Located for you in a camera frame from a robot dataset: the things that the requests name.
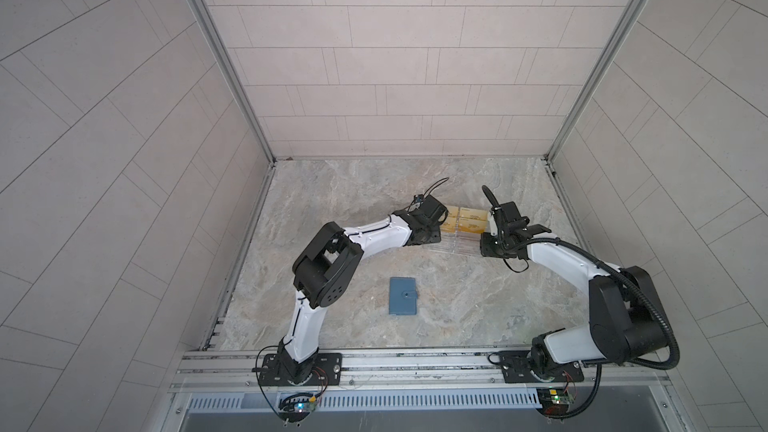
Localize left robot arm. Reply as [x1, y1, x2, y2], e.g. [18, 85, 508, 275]
[277, 194, 448, 383]

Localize clear acrylic card stand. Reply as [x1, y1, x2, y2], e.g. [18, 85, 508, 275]
[426, 205, 491, 257]

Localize gold cards stack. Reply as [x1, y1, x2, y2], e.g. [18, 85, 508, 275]
[440, 206, 460, 234]
[458, 207, 488, 235]

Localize green circuit board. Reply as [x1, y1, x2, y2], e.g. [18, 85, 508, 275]
[536, 388, 573, 416]
[278, 392, 319, 423]

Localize left camera black cable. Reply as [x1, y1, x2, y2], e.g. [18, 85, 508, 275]
[419, 176, 451, 199]

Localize left green circuit board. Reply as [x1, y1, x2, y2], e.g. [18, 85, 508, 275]
[278, 392, 319, 423]

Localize gold cards left stack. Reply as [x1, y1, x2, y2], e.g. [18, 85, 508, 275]
[440, 206, 460, 234]

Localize right green circuit board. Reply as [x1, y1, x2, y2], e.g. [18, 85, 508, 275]
[536, 388, 573, 416]

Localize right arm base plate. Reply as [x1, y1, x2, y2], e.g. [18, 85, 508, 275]
[488, 350, 584, 383]

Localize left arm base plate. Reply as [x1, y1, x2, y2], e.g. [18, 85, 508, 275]
[255, 353, 343, 386]

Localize aluminium mounting rail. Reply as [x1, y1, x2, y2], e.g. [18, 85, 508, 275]
[170, 344, 670, 394]

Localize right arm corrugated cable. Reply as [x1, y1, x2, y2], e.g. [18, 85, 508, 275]
[481, 184, 682, 418]

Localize gold cards right stack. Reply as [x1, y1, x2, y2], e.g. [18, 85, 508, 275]
[458, 207, 488, 235]

